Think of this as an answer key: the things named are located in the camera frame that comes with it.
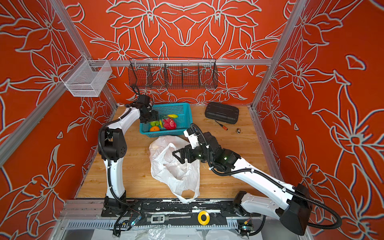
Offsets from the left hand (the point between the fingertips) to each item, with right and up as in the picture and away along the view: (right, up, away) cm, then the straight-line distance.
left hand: (152, 116), depth 100 cm
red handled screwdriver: (+51, -8, +5) cm, 52 cm away
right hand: (+20, -17, -32) cm, 42 cm away
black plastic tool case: (+49, +3, +6) cm, 50 cm away
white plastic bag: (+22, -32, -27) cm, 47 cm away
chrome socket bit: (+60, -10, +1) cm, 61 cm away
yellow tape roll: (+35, -49, -31) cm, 68 cm away
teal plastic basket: (+21, -3, +10) cm, 24 cm away
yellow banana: (+12, 0, +9) cm, 15 cm away
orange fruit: (+1, -8, -1) cm, 9 cm away
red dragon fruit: (+12, -5, -2) cm, 13 cm away
